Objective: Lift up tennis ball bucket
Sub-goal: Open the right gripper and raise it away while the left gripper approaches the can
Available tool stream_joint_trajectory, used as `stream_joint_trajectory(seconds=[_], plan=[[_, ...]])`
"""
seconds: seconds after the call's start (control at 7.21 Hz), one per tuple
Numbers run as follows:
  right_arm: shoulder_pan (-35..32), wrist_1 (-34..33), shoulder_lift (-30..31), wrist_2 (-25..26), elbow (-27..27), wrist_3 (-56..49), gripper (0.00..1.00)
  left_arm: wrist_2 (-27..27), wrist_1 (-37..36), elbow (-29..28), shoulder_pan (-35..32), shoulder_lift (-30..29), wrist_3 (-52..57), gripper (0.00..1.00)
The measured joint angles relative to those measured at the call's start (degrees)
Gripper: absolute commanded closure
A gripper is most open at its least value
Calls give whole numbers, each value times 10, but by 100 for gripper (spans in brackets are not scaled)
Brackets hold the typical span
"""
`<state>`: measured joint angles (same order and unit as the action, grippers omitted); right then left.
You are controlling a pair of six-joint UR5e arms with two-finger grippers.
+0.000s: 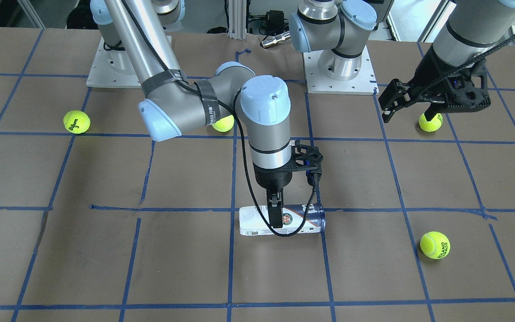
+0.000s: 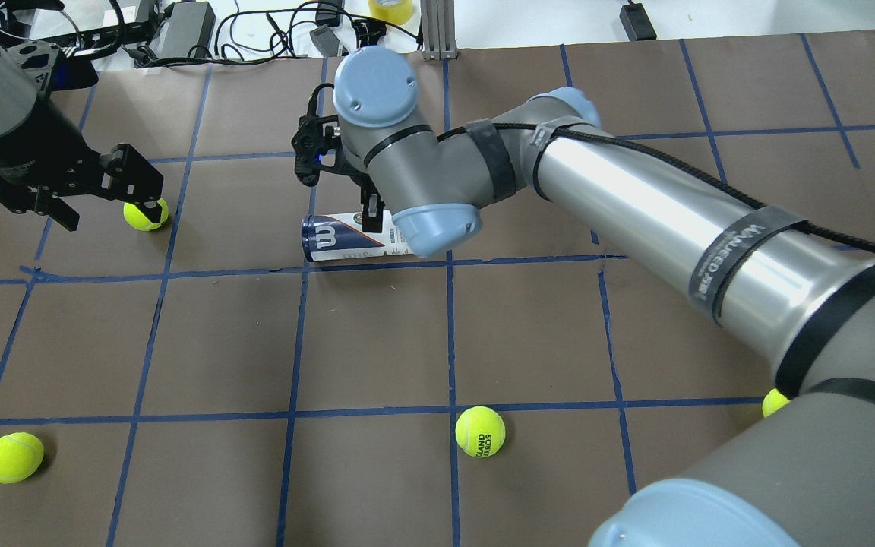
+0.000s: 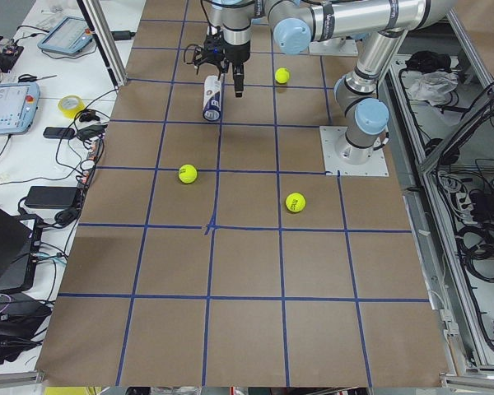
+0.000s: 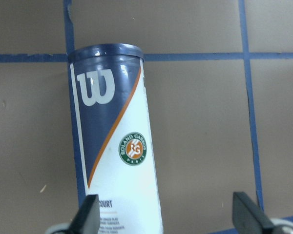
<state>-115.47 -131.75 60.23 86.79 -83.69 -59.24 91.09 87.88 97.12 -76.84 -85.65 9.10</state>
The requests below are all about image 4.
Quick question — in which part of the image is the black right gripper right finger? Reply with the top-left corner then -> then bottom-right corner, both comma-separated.
232,192 -> 278,234

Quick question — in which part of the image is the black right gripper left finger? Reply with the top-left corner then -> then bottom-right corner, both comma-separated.
68,195 -> 100,234

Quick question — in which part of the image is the white blue tennis ball can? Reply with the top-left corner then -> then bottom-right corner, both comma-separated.
68,43 -> 163,234

